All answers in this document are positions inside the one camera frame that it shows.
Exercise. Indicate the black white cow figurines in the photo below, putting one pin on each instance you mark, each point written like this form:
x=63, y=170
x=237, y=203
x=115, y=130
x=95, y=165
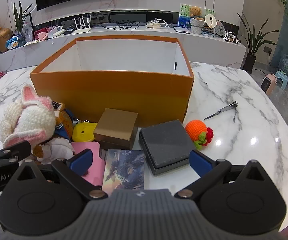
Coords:
x=230, y=38

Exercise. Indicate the orange cardboard box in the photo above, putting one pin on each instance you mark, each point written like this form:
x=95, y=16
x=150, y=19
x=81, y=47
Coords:
x=109, y=92

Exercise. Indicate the white router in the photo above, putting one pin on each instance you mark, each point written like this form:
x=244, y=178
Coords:
x=81, y=30

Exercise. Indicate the white marble tv console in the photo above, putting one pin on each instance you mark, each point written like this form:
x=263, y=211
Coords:
x=34, y=55

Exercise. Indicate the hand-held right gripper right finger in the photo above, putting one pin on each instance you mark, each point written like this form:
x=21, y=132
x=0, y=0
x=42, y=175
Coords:
x=199, y=160

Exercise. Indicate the illustrated picture card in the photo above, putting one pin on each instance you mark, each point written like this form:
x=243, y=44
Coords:
x=124, y=170

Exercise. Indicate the grey round pot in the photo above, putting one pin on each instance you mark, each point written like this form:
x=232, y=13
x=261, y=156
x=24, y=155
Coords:
x=196, y=30
x=197, y=22

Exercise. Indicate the brown plush toy blue outfit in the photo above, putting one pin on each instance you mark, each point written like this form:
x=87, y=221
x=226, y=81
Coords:
x=64, y=121

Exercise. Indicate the blue snack bag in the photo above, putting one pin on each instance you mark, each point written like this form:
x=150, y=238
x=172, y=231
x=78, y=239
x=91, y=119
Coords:
x=13, y=43

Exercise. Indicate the pink small item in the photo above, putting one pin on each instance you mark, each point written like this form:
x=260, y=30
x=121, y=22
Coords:
x=41, y=35

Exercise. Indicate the pink flat pouch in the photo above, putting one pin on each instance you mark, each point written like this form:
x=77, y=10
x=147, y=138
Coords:
x=97, y=163

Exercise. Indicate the white round hand fan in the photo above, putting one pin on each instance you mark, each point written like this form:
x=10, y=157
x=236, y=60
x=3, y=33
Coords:
x=210, y=20

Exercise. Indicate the brown teddy bear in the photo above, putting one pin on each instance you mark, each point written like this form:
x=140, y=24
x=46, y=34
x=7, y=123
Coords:
x=195, y=12

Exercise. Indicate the grey notebook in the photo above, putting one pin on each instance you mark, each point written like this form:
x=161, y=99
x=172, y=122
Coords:
x=181, y=29

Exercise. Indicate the white remote device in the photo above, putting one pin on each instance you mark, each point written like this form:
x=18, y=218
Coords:
x=56, y=32

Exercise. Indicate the small gold box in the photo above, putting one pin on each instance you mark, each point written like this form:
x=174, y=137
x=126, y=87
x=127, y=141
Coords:
x=115, y=127

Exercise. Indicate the orange crocheted fruit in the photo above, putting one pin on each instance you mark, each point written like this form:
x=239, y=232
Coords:
x=196, y=130

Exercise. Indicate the blue plastic stool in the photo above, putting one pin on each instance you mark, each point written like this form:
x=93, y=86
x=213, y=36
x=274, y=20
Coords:
x=282, y=76

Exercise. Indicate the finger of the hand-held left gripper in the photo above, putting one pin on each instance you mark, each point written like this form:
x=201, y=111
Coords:
x=11, y=150

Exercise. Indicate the yellow round case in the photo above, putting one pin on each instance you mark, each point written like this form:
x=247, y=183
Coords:
x=84, y=131

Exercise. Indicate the metal nail clipper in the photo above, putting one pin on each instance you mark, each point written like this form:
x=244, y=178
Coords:
x=222, y=110

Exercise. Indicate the clear plastic bag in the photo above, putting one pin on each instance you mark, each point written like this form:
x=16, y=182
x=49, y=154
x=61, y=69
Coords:
x=286, y=63

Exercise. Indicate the white pink crocheted plush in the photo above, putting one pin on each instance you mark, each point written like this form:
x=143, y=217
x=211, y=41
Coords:
x=31, y=120

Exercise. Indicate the black picture frame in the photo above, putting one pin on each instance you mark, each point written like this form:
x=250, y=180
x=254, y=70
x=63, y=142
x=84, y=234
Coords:
x=28, y=27

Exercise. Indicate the green plant glass vase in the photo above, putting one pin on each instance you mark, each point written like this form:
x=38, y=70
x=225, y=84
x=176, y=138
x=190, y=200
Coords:
x=20, y=20

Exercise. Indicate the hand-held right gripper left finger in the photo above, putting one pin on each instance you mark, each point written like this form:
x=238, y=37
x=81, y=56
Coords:
x=80, y=158

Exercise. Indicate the dark grey square box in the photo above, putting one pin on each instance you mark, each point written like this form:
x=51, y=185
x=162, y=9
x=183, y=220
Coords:
x=166, y=142

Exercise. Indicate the patterned round plate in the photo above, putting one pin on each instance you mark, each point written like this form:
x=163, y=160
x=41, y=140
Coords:
x=220, y=27

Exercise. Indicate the potted plant black pot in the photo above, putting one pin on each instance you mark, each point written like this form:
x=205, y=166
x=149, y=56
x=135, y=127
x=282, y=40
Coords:
x=250, y=60

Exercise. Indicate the white brown plush toy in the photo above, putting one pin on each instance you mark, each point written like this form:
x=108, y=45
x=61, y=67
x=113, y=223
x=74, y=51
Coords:
x=59, y=146

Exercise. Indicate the pink small heater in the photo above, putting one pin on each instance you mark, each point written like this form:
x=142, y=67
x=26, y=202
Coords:
x=268, y=85

